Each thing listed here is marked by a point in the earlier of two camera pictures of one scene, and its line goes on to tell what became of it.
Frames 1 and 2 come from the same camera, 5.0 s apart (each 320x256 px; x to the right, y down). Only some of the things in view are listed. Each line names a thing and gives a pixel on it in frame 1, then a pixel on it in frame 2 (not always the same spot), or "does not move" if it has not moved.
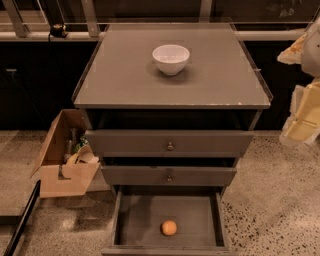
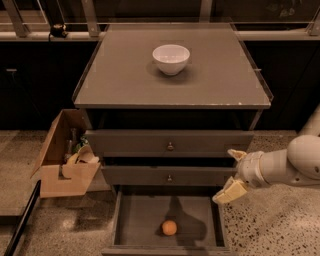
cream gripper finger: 302,125 to 232,189
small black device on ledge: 58,30 does not move
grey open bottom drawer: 140,211 does not move
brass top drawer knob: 170,147 does not move
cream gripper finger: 294,53 to 238,155
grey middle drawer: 169,175 does not move
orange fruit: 169,227 does not move
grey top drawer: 171,143 does not move
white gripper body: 312,53 to 249,168
